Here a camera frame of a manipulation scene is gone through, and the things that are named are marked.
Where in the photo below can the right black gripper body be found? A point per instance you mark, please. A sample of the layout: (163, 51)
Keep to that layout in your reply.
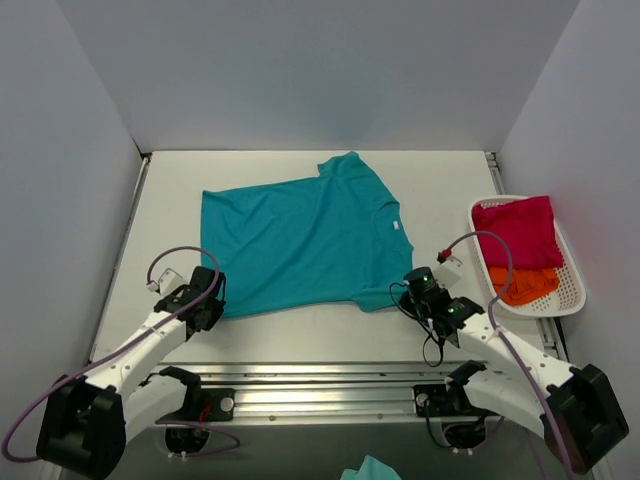
(447, 332)

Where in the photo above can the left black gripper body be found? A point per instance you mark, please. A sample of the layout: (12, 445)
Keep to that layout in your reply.
(211, 312)

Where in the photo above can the teal t shirt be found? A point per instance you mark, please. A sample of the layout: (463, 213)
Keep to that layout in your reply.
(333, 238)

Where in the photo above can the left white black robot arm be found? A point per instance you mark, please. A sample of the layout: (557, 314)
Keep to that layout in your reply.
(90, 419)

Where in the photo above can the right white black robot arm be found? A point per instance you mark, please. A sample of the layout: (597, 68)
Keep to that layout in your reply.
(573, 410)

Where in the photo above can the orange t shirt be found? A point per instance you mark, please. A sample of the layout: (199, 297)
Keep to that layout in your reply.
(527, 286)

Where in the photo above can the magenta t shirt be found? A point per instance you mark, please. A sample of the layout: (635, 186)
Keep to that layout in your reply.
(527, 227)

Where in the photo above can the white plastic basket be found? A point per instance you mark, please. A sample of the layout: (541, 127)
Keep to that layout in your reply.
(567, 299)

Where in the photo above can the light teal cloth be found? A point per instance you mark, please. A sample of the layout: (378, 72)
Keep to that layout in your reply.
(371, 469)

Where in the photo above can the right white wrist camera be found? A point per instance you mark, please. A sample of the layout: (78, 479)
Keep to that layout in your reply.
(449, 269)

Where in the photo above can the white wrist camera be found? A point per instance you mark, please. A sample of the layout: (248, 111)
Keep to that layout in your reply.
(167, 282)
(449, 269)

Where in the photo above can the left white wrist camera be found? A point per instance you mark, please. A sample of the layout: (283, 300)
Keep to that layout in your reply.
(167, 282)

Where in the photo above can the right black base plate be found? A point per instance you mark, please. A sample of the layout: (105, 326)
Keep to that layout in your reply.
(434, 400)

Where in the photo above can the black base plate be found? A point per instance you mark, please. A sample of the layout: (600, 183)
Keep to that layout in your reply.
(434, 400)
(210, 405)

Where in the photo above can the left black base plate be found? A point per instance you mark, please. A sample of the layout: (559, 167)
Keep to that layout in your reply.
(210, 405)

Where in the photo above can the aluminium rail frame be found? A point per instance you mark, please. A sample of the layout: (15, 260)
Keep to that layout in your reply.
(317, 364)

